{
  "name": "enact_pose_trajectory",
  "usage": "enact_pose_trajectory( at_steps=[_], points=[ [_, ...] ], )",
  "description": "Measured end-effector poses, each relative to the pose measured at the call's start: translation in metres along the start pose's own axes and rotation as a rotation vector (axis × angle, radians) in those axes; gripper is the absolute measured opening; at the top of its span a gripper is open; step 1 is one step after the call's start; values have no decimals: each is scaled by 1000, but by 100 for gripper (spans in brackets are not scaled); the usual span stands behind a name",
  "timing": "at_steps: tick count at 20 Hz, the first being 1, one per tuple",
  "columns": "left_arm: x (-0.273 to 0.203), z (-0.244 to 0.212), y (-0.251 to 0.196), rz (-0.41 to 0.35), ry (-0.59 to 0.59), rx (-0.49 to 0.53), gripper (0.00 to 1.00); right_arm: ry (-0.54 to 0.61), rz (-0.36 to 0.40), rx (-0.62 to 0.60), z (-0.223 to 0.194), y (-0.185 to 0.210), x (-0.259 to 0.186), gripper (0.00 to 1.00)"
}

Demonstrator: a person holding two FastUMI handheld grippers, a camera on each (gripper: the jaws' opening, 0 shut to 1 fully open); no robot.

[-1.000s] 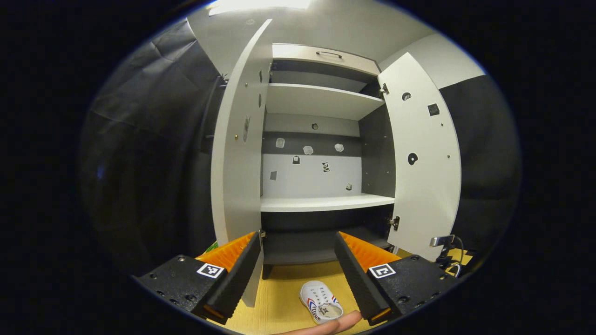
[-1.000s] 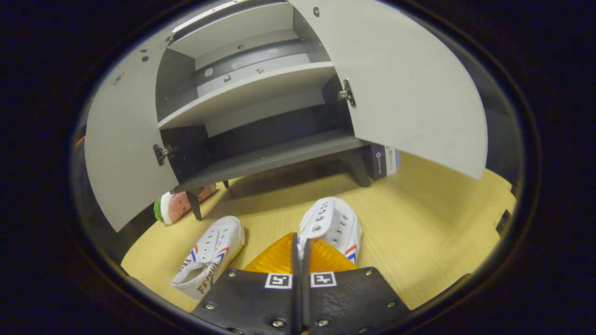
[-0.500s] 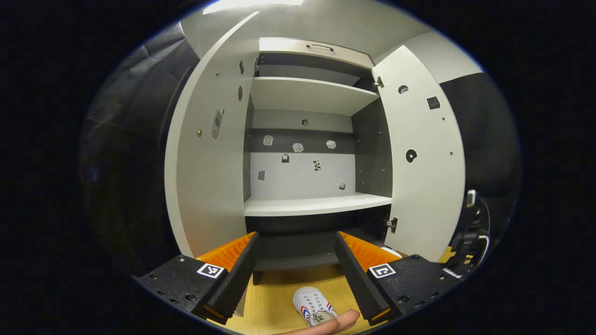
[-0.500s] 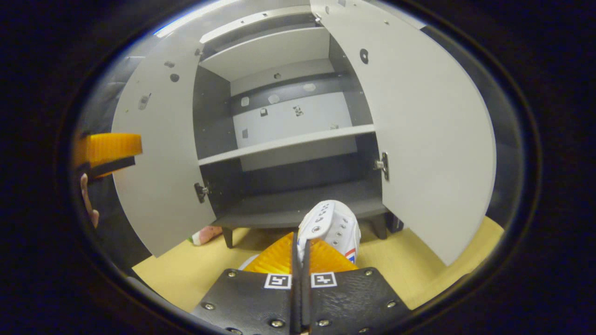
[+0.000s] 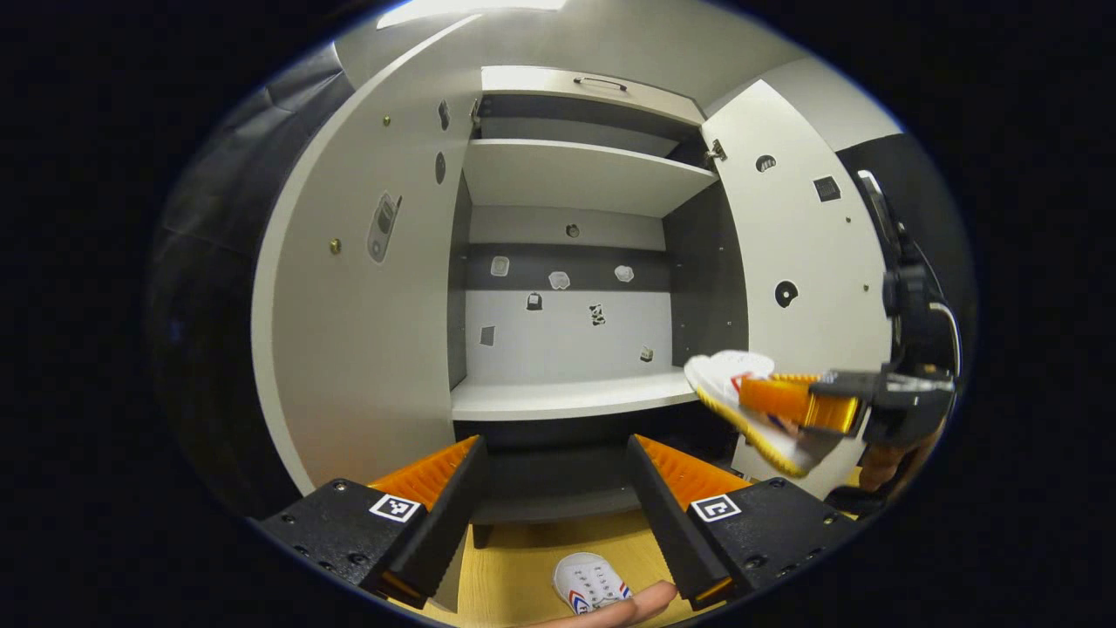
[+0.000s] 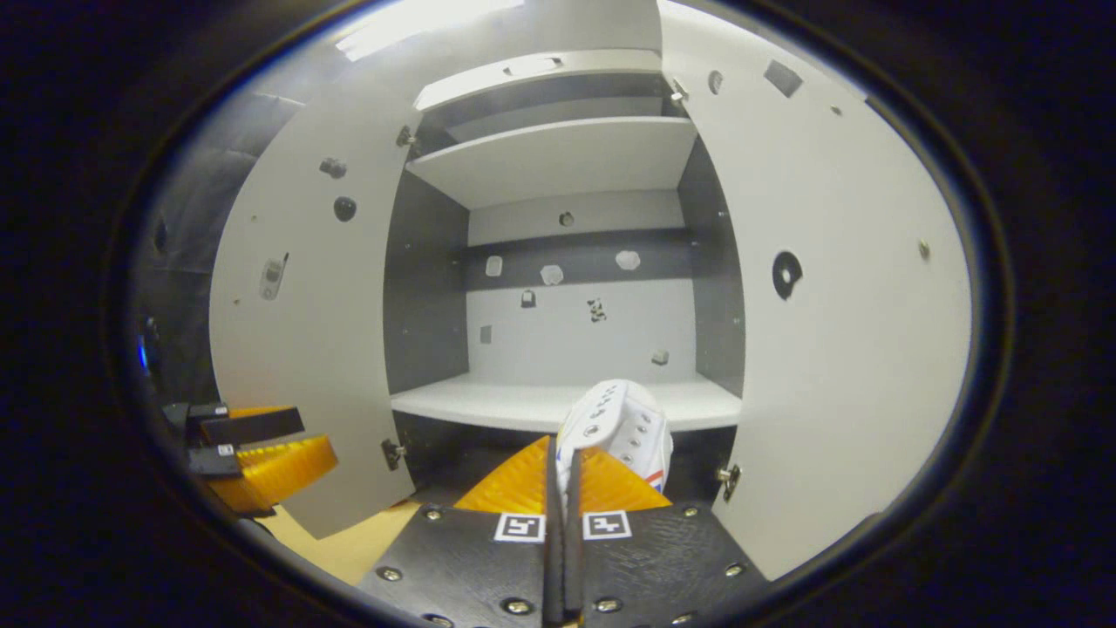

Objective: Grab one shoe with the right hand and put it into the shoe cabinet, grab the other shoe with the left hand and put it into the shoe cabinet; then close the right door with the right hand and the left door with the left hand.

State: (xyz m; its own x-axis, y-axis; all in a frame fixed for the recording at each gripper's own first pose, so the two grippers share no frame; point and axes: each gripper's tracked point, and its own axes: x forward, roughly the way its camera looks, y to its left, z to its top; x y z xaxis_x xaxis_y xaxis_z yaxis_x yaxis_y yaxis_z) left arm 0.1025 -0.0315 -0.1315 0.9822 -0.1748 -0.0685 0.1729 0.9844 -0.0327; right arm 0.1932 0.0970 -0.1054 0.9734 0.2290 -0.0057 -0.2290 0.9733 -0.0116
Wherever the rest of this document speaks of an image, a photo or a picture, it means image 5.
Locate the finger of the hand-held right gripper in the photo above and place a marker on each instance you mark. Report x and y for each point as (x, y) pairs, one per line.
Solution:
(785, 401)
(837, 378)

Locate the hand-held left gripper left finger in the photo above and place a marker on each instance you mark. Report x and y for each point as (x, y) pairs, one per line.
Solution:
(445, 515)

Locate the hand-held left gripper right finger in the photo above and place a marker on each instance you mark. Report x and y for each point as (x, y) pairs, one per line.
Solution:
(667, 523)

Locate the white shoe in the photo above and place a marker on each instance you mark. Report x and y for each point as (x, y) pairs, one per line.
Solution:
(591, 583)
(724, 379)

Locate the white cabinet door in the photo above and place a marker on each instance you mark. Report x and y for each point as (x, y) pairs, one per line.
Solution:
(357, 331)
(802, 244)

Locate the white shoe cabinet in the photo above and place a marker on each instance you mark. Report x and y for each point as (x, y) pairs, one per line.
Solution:
(567, 331)

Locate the white cabinet drawer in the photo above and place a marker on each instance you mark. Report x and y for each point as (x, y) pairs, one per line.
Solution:
(593, 92)

